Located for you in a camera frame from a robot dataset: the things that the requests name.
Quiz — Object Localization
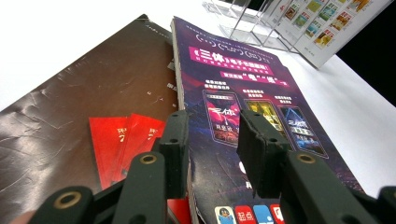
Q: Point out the dark brown and red magazine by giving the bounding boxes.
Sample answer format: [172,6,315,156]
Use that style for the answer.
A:
[0,13,192,224]

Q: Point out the clear acrylic book rack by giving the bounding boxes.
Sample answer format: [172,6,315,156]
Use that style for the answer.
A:
[202,0,312,54]

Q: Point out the books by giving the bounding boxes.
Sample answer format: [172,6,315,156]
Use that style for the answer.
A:
[261,0,394,70]

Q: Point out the purple magazine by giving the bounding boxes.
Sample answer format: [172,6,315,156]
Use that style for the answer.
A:
[170,16,365,224]

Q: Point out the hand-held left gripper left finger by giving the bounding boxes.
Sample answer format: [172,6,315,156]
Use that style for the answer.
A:
[111,109,190,224]

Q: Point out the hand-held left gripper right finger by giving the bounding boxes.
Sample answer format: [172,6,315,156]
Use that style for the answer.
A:
[236,108,379,224]

